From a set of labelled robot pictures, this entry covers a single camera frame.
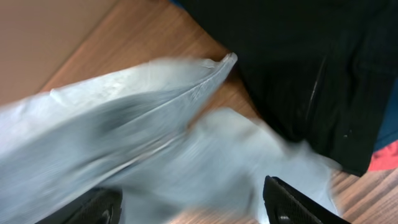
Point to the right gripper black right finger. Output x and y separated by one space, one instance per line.
286 205

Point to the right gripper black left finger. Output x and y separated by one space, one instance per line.
97 206

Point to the light blue denim shorts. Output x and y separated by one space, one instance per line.
135 130

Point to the red garment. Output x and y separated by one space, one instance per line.
385 158

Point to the dark blue garment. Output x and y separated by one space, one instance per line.
388 131

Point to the black garment pile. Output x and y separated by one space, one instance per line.
319 71

